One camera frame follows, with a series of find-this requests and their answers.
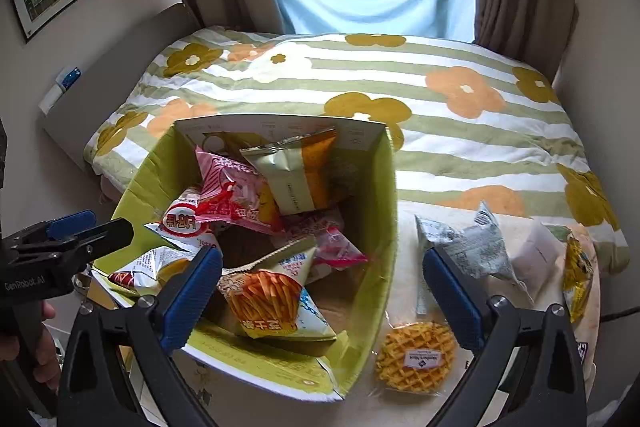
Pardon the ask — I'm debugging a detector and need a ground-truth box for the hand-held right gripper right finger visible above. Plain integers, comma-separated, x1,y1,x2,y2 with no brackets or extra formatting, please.
422,247,587,427

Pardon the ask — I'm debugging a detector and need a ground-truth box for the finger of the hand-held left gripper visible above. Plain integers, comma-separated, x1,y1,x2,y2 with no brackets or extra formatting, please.
45,209,97,242
56,217,135,261

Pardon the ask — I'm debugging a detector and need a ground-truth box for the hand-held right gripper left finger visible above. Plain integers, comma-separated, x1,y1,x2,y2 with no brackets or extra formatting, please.
57,247,224,427

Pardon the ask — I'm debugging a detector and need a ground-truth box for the orange fries snack packet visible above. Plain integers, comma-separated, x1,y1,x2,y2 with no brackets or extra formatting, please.
217,234,339,341

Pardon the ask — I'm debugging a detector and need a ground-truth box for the red white snack packet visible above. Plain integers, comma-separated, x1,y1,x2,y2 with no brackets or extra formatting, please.
145,194,224,254

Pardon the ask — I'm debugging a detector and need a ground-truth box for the large pink snack packet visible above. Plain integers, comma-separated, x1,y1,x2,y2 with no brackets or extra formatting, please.
194,147,282,236

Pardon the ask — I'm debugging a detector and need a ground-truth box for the green cardboard box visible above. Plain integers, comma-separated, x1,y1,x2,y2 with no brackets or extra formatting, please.
92,116,399,404

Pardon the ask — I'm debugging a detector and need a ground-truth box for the translucent pink snack packet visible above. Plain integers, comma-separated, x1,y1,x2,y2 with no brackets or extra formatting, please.
276,212,369,271

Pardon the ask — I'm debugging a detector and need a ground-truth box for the pale green orange snack packet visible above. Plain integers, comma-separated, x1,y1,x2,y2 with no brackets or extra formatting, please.
239,127,337,216

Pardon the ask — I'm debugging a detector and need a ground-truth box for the person's left hand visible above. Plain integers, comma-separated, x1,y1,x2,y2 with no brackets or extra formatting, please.
0,301,62,391

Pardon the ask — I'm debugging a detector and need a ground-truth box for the pink cloth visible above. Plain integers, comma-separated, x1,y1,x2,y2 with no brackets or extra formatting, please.
99,176,122,208

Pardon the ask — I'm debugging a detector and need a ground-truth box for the grey white snack packet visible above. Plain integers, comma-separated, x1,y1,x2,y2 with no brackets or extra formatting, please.
414,201,522,315

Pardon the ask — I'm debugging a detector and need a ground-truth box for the floral table cover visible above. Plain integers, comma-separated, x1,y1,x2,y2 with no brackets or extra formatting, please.
117,202,603,427

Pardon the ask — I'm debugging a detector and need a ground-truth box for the yellow waffle packet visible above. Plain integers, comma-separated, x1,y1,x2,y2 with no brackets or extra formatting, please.
372,319,457,396

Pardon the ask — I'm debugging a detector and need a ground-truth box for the translucent white snack packet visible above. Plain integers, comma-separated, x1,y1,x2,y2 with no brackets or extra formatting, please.
505,219,557,306

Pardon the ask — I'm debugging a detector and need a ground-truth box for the yellow snack packet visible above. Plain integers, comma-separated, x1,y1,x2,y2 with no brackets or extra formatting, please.
561,227,597,324

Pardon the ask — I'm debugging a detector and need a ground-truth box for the small blue white pack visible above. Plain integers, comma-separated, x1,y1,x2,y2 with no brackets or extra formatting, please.
56,66,82,88

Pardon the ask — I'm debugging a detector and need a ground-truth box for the grey headboard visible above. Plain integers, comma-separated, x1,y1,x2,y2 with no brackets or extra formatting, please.
40,1,202,174

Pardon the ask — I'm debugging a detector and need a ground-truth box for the floral striped blanket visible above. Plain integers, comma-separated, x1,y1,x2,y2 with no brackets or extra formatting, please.
83,26,632,274

